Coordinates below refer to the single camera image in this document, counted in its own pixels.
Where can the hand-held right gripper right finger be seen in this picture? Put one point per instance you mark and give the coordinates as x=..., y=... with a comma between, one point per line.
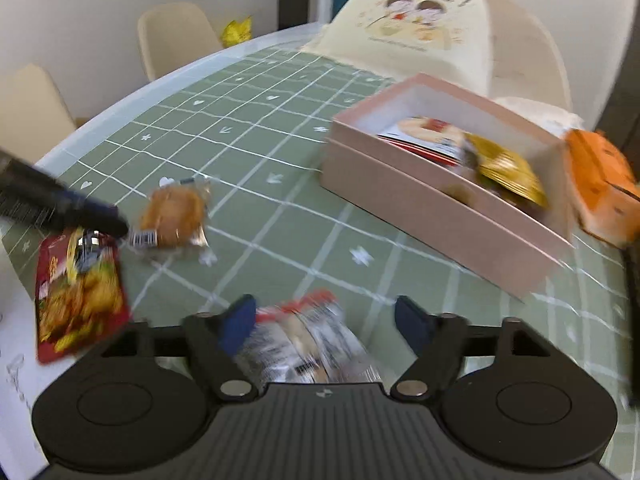
x=412, y=320

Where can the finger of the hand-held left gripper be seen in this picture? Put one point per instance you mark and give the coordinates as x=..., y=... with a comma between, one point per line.
x=75, y=197
x=100, y=222

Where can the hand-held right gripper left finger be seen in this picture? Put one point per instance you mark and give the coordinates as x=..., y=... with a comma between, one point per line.
x=240, y=322

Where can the clear snack packet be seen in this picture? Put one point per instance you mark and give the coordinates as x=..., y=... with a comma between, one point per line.
x=305, y=335

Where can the round bun packet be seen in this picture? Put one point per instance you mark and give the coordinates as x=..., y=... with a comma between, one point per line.
x=172, y=212

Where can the red snack packet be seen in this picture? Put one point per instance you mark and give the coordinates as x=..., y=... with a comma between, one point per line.
x=80, y=300

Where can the pink cardboard box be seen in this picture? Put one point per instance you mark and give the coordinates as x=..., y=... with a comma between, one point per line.
x=450, y=230

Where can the yellow snack packet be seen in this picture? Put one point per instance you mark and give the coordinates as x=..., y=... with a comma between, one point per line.
x=505, y=170

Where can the rice cracker packet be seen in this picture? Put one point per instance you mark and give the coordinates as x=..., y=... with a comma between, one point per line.
x=425, y=135

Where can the beige chair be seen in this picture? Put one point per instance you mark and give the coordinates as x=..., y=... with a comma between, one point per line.
x=175, y=35
x=530, y=45
x=30, y=105

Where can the small brown snack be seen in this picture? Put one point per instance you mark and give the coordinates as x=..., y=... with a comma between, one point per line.
x=457, y=192

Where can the green checked tablecloth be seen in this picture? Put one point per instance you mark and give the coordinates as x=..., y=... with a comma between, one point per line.
x=280, y=135

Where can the orange packet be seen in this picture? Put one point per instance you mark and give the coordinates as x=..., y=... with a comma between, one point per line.
x=600, y=185

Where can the yellow bag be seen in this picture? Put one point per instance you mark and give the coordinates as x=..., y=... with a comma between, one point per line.
x=237, y=32

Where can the white lace cloth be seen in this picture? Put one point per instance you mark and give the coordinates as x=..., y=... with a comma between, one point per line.
x=540, y=112

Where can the printed mesh food cover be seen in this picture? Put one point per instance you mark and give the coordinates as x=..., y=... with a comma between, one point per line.
x=425, y=25

